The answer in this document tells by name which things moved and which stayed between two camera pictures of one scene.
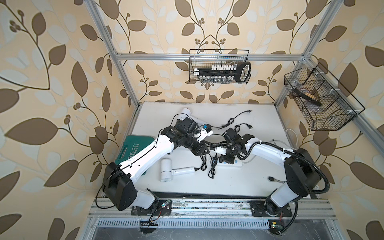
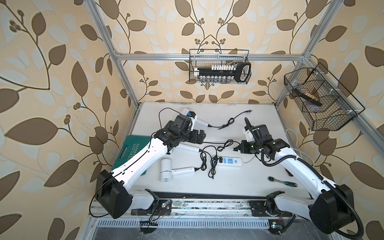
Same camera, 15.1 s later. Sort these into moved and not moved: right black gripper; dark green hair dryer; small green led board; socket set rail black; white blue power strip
Moved: dark green hair dryer; right black gripper
Not moved: socket set rail black; small green led board; white blue power strip
